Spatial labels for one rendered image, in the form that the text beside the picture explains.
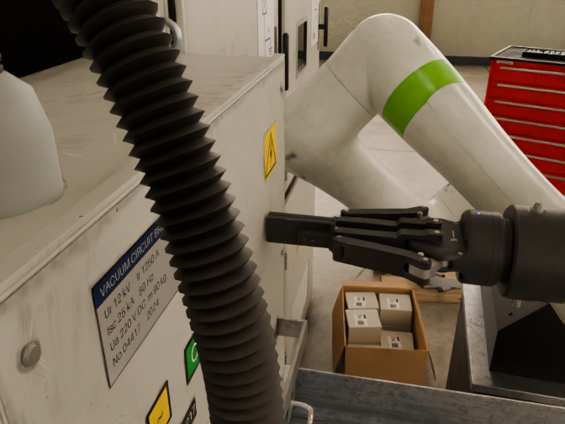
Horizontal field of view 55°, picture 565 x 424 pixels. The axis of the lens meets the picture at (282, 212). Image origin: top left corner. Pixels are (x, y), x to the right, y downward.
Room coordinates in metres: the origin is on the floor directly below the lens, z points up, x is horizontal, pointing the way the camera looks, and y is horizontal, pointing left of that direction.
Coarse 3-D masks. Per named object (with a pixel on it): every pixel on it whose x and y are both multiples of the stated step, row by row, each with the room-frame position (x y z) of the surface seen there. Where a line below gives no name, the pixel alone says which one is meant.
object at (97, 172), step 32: (64, 64) 0.58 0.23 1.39; (192, 64) 0.58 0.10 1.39; (224, 64) 0.58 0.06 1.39; (256, 64) 0.58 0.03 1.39; (64, 96) 0.44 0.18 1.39; (96, 96) 0.44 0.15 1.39; (224, 96) 0.42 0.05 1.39; (64, 128) 0.35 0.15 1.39; (96, 128) 0.35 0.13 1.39; (64, 160) 0.29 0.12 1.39; (96, 160) 0.29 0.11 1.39; (128, 160) 0.29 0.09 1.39; (64, 192) 0.25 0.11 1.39; (96, 192) 0.24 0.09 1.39; (128, 192) 0.25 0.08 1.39; (0, 224) 0.21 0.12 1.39; (32, 224) 0.21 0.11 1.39; (64, 224) 0.20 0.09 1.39; (0, 256) 0.18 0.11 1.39; (32, 256) 0.18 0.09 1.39; (0, 288) 0.16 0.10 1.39; (0, 416) 0.14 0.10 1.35
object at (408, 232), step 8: (336, 232) 0.48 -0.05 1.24; (344, 232) 0.48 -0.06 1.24; (352, 232) 0.48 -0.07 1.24; (360, 232) 0.48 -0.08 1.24; (368, 232) 0.48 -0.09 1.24; (376, 232) 0.48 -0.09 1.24; (384, 232) 0.48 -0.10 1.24; (392, 232) 0.48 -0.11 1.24; (400, 232) 0.47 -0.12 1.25; (408, 232) 0.47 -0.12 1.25; (416, 232) 0.47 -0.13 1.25; (424, 232) 0.47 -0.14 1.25; (432, 232) 0.47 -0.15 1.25; (440, 232) 0.47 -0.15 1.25; (368, 240) 0.48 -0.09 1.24; (376, 240) 0.48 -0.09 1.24; (384, 240) 0.47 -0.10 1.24; (392, 240) 0.47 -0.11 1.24; (400, 240) 0.47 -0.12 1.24; (424, 240) 0.47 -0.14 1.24; (432, 240) 0.46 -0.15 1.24; (440, 240) 0.46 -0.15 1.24
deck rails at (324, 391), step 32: (320, 384) 0.64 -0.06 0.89; (352, 384) 0.63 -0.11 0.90; (384, 384) 0.62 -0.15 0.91; (320, 416) 0.61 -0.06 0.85; (352, 416) 0.61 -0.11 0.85; (384, 416) 0.61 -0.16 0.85; (416, 416) 0.61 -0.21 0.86; (448, 416) 0.60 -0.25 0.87; (480, 416) 0.59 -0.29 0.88; (512, 416) 0.58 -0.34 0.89; (544, 416) 0.57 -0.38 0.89
